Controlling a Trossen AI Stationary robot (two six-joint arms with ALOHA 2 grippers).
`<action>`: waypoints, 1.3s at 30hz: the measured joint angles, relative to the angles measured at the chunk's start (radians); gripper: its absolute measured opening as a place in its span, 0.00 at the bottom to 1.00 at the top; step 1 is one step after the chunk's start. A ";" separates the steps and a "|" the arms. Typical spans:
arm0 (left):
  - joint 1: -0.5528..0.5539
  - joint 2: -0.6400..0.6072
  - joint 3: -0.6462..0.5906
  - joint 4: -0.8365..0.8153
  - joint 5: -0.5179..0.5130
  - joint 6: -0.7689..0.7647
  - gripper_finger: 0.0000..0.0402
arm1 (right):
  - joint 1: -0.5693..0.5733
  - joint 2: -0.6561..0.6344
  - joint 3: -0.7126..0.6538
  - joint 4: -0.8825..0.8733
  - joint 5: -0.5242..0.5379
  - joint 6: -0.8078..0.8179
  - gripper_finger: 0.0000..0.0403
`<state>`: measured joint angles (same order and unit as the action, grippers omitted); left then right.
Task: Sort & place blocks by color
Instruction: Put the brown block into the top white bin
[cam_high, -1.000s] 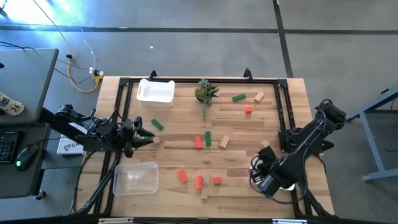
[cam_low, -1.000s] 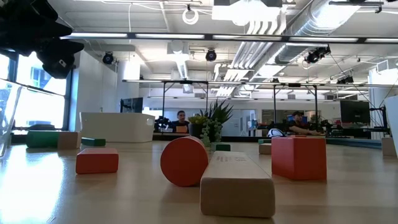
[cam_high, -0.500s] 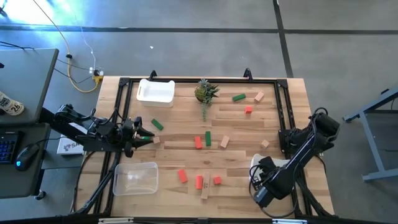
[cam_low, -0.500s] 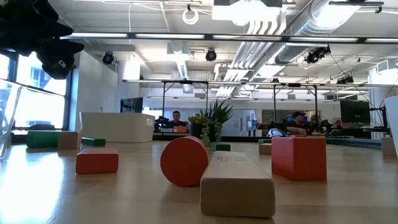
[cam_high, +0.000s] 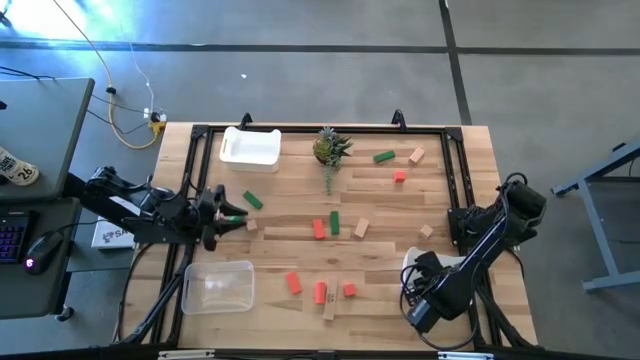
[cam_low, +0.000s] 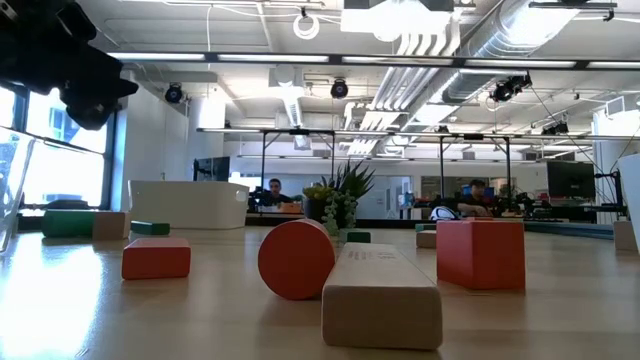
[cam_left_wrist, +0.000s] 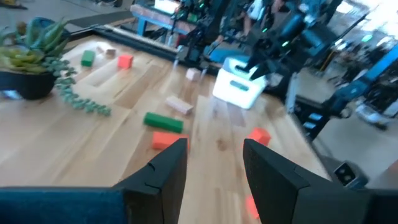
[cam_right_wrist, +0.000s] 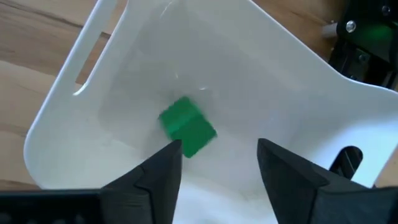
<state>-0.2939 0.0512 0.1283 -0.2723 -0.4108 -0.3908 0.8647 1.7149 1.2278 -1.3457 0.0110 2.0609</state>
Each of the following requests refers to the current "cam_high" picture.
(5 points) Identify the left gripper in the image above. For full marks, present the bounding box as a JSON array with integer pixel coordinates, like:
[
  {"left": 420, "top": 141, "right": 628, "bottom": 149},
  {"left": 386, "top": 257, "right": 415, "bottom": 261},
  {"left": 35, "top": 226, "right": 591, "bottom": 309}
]
[{"left": 196, "top": 184, "right": 248, "bottom": 252}]

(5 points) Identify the long natural wooden plank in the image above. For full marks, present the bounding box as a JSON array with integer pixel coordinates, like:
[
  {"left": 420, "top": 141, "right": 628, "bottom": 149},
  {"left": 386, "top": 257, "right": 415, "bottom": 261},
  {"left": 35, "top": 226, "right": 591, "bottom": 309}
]
[{"left": 322, "top": 278, "right": 340, "bottom": 322}]

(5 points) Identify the white plastic bin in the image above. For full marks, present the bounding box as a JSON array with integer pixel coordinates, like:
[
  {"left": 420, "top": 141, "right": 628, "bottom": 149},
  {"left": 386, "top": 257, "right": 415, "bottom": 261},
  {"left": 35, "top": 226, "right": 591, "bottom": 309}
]
[
  {"left": 402, "top": 246, "right": 469, "bottom": 281},
  {"left": 218, "top": 125, "right": 283, "bottom": 174}
]

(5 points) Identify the clear plastic bin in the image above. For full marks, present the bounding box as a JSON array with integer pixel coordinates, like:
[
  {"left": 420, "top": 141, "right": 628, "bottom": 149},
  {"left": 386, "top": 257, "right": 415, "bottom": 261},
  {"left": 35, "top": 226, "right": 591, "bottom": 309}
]
[{"left": 180, "top": 259, "right": 256, "bottom": 316}]

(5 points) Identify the potted succulent plant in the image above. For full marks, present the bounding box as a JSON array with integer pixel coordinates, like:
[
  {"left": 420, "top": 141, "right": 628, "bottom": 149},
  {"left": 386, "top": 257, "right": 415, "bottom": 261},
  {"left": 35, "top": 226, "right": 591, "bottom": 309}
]
[{"left": 312, "top": 125, "right": 354, "bottom": 196}]

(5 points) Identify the white printed box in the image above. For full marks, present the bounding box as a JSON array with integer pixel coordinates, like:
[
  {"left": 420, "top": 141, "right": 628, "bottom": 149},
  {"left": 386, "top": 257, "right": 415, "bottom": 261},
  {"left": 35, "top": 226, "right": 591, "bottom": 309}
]
[{"left": 91, "top": 217, "right": 137, "bottom": 250}]

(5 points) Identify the white power outlet box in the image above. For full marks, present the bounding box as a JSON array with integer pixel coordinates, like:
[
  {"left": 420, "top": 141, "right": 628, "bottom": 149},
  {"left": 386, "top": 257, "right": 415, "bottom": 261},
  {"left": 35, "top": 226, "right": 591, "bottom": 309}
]
[{"left": 143, "top": 107, "right": 169, "bottom": 125}]

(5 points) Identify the black computer mouse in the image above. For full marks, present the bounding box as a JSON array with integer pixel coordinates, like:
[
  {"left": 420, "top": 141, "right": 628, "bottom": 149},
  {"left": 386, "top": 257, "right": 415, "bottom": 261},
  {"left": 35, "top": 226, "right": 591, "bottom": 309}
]
[{"left": 23, "top": 230, "right": 65, "bottom": 276}]

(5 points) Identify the dark grey desk top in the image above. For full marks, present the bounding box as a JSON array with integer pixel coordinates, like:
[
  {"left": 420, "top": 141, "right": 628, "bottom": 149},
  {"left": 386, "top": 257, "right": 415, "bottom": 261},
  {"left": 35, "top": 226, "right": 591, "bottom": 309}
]
[{"left": 0, "top": 197, "right": 84, "bottom": 321}]

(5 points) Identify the white labelled bottle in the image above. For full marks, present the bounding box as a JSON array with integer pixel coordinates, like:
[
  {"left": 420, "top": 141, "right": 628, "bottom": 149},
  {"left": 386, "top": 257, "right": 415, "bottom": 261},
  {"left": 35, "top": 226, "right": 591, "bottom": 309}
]
[{"left": 0, "top": 146, "right": 40, "bottom": 187}]

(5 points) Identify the backlit black keyboard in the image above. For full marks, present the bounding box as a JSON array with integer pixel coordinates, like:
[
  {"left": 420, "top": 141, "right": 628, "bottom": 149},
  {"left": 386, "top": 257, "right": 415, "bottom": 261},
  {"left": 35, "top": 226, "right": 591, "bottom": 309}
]
[{"left": 0, "top": 209, "right": 32, "bottom": 265}]

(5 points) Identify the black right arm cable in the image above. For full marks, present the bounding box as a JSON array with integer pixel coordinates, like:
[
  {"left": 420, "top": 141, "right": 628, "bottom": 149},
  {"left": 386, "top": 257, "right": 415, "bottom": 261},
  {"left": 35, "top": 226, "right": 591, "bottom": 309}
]
[{"left": 398, "top": 264, "right": 481, "bottom": 351}]

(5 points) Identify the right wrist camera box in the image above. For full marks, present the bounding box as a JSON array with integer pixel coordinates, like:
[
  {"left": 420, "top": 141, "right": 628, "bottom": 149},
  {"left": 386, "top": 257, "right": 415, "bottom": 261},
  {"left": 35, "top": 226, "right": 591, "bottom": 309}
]
[{"left": 407, "top": 298, "right": 437, "bottom": 335}]

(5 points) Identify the silver metal bracket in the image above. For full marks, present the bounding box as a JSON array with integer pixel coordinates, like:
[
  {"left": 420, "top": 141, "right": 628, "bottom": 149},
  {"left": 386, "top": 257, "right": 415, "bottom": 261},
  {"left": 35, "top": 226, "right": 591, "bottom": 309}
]
[
  {"left": 438, "top": 351, "right": 495, "bottom": 360},
  {"left": 158, "top": 349, "right": 216, "bottom": 360}
]

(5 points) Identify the yellow extension cable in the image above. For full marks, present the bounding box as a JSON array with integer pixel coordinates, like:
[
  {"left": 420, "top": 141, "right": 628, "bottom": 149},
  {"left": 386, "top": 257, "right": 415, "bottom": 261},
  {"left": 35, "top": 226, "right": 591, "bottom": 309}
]
[{"left": 51, "top": 0, "right": 167, "bottom": 151}]

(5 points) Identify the black floor cable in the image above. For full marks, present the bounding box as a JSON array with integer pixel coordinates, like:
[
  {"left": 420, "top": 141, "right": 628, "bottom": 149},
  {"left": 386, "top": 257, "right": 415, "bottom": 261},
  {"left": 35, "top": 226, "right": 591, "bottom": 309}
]
[
  {"left": 89, "top": 93, "right": 149, "bottom": 114},
  {"left": 85, "top": 108, "right": 152, "bottom": 137}
]

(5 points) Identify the black base cable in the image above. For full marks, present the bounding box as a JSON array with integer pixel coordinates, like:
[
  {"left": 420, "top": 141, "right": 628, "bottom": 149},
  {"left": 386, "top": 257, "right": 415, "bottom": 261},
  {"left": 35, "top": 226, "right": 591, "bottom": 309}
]
[{"left": 115, "top": 243, "right": 151, "bottom": 344}]

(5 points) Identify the thin white cable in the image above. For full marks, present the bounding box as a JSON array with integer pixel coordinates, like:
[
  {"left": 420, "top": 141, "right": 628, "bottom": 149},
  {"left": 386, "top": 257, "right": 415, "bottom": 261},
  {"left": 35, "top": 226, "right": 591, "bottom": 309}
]
[{"left": 118, "top": 24, "right": 156, "bottom": 116}]

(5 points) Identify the blue-grey metal table frame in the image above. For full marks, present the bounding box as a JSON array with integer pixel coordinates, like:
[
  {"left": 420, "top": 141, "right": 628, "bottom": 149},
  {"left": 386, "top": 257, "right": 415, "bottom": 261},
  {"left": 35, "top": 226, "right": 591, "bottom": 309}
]
[{"left": 549, "top": 139, "right": 640, "bottom": 294}]

